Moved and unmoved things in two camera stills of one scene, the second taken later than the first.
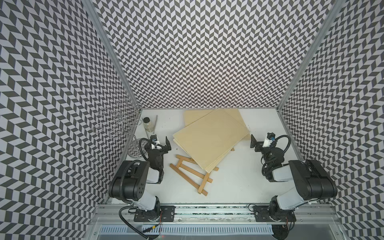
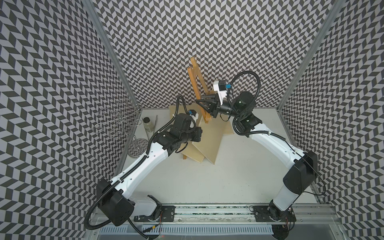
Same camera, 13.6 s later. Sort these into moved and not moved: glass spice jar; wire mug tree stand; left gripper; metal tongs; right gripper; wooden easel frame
Moved: wooden easel frame; left gripper; right gripper
Not moved: glass spice jar; metal tongs; wire mug tree stand
